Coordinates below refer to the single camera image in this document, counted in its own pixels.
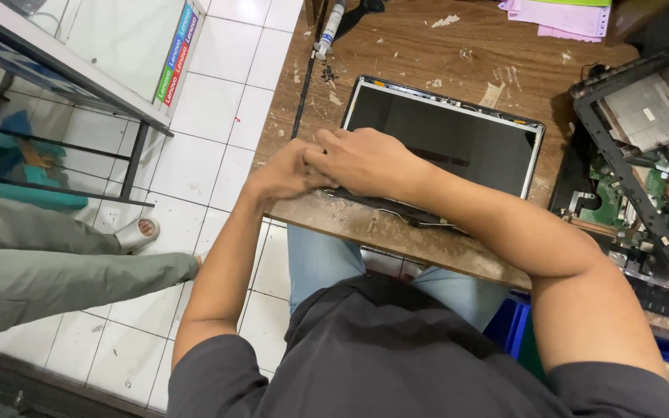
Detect person's left hand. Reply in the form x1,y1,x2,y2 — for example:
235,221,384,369
245,138,339,204

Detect person's right hand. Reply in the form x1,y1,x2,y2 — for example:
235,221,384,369
303,127,429,200

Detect black laptop screen panel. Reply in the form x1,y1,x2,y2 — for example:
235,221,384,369
325,74,546,231

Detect thin black bezel strip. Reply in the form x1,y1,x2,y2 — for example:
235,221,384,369
291,0,331,140

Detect person's blue jeans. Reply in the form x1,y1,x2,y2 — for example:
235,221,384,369
286,224,512,333

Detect white thermal paste syringe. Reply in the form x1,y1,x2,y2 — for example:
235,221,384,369
314,0,347,61

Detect white sandal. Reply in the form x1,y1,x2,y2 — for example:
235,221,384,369
113,217,161,255

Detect person's dark grey shirt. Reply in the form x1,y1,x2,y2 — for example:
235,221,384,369
166,274,669,418

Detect blue plastic bin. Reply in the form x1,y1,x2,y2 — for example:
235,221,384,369
483,290,669,379

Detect glass display cabinet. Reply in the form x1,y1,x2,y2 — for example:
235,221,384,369
0,0,209,211

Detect pink paper sheets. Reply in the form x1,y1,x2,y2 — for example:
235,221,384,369
497,0,612,43

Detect laptop base with green motherboard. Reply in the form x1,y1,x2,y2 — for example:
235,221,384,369
548,110,669,324

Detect green paper sheet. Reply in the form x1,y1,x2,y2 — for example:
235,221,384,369
529,0,612,7

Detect silver metal plate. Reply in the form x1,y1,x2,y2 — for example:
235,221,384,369
597,71,669,154

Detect black casing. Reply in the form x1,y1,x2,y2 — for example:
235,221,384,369
612,0,669,59

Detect black laptop frame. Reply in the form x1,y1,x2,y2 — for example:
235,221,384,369
569,45,669,312

